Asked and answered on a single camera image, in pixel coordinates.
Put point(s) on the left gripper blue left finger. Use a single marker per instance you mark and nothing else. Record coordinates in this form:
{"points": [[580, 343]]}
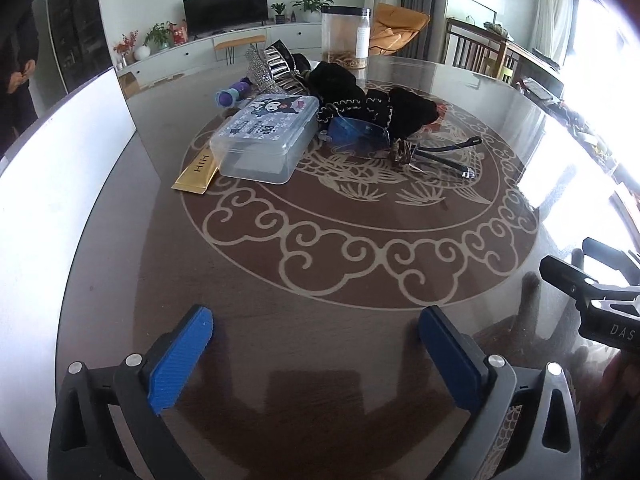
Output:
{"points": [[84, 442]]}

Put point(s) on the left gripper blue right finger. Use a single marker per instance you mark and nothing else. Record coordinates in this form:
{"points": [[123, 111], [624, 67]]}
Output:
{"points": [[522, 422]]}

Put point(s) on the gold packet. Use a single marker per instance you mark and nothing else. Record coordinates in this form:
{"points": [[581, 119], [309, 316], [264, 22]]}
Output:
{"points": [[196, 177]]}

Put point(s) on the blue tinted glasses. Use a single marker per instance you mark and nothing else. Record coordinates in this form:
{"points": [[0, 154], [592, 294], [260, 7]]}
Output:
{"points": [[359, 139]]}

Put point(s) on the clear plastic cartoon box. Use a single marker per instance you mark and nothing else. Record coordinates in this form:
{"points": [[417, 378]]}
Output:
{"points": [[265, 140]]}

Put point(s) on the black knit fabric bundle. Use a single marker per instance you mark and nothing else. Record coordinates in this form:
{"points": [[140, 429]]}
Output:
{"points": [[399, 111]]}

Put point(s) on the rhinestone bow hair clip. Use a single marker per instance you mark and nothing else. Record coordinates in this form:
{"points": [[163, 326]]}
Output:
{"points": [[258, 71]]}

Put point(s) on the wooden chair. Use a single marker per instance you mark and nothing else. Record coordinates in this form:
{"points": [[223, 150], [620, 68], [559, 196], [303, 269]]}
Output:
{"points": [[478, 50]]}

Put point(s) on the purple blue tube toy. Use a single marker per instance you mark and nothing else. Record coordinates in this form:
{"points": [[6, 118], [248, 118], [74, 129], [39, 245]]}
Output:
{"points": [[236, 93]]}

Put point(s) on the orange lounge chair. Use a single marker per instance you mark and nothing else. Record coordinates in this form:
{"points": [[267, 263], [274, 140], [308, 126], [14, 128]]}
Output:
{"points": [[394, 27]]}

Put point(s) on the black glass cabinet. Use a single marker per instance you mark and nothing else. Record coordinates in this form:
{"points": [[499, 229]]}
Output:
{"points": [[78, 41]]}

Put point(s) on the red flower vase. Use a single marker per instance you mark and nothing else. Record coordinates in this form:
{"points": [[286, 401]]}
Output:
{"points": [[128, 50]]}

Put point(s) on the clear plastic jar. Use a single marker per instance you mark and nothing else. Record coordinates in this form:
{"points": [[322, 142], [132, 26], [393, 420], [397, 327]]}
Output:
{"points": [[345, 36]]}

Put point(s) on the leafy plant left of television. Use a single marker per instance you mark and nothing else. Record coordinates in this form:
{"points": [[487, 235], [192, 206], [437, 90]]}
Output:
{"points": [[160, 37]]}

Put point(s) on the person in black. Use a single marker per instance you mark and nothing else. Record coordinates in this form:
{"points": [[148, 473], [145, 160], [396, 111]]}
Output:
{"points": [[19, 56]]}

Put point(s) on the wooden stool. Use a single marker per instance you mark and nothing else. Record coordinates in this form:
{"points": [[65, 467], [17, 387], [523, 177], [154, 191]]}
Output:
{"points": [[228, 47]]}

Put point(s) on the striped black white fabric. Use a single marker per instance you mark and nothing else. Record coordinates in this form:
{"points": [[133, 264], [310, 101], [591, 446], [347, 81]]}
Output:
{"points": [[289, 71]]}

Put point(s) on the white tv cabinet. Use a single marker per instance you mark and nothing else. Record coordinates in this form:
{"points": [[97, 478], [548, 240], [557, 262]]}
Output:
{"points": [[198, 54]]}

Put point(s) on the green potted plant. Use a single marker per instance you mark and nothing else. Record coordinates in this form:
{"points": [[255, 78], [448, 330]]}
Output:
{"points": [[311, 9]]}

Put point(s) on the black flat television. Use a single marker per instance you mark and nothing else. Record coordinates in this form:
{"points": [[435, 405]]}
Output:
{"points": [[205, 16]]}

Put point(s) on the small potted plant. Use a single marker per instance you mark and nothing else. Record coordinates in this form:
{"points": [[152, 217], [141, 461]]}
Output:
{"points": [[279, 11]]}

